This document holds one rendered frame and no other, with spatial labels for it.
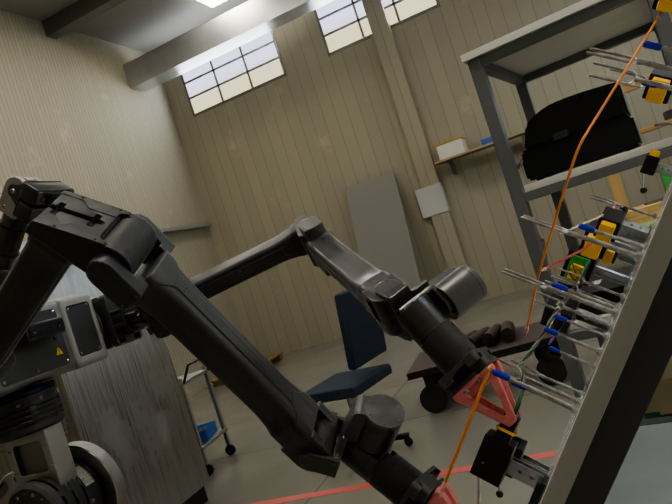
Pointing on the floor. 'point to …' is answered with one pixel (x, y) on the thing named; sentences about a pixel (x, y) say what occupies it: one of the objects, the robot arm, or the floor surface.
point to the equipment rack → (587, 22)
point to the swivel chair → (356, 356)
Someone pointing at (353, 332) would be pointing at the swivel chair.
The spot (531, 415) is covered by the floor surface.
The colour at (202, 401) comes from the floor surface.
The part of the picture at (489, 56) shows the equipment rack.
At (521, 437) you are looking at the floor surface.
